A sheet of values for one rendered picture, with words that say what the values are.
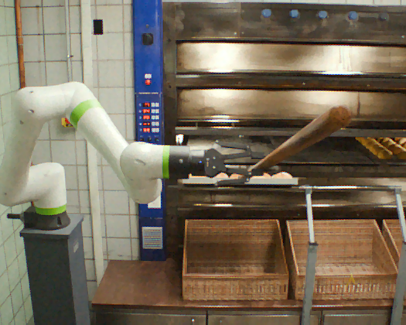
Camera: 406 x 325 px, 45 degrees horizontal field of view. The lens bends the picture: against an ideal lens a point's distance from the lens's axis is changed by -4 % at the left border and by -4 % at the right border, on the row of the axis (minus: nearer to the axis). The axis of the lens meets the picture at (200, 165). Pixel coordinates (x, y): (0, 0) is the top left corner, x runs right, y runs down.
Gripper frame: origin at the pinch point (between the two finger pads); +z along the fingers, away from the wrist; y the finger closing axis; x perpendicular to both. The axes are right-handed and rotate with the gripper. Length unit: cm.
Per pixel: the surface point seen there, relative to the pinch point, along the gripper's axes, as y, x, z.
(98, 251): 43, -170, -82
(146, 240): 35, -165, -51
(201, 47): -74, -131, -20
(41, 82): -55, -136, -112
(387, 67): -66, -129, 85
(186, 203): 12, -157, -27
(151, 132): -27, -142, -47
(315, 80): -58, -134, 44
